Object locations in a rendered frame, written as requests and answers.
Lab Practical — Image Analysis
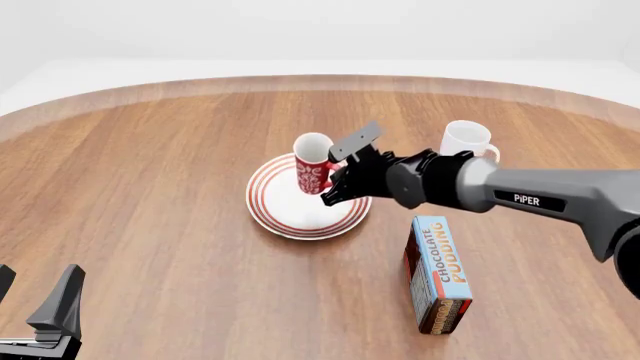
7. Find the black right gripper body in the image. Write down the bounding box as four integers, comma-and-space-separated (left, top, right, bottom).
343, 144, 397, 200

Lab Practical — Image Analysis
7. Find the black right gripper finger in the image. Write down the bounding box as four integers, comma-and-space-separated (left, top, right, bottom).
319, 179, 361, 207
329, 165, 354, 186

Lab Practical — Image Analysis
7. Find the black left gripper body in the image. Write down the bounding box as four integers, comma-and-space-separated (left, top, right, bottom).
0, 329, 83, 360

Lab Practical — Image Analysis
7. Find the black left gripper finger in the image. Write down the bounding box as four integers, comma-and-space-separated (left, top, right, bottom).
0, 264, 18, 306
25, 263, 87, 341

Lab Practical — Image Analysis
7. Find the red patterned mug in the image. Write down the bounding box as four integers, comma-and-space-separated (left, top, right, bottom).
292, 132, 346, 196

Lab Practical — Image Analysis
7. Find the flat plate on black stalk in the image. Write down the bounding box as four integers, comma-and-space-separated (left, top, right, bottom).
328, 120, 384, 165

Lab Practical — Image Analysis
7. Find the white plate with red rings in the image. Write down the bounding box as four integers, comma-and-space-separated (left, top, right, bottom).
245, 152, 374, 241

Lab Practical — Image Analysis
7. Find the white mug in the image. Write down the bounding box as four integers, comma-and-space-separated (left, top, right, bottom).
438, 119, 502, 165

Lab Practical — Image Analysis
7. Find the chocolate pudding box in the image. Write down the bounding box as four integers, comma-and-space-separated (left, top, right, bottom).
403, 215, 474, 336

